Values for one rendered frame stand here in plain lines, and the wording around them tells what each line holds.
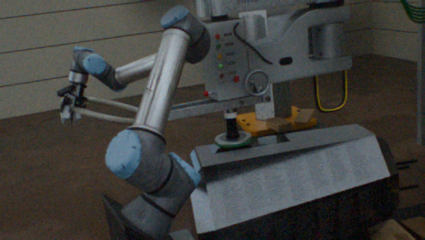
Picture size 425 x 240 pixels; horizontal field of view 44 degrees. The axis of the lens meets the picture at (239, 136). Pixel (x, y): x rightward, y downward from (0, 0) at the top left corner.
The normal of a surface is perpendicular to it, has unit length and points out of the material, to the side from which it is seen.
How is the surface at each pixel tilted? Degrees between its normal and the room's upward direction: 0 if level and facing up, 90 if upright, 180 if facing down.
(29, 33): 90
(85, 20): 90
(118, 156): 49
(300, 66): 90
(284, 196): 45
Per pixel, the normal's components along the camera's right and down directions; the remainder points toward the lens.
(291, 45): 0.37, 0.25
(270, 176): 0.10, -0.48
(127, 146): -0.61, -0.41
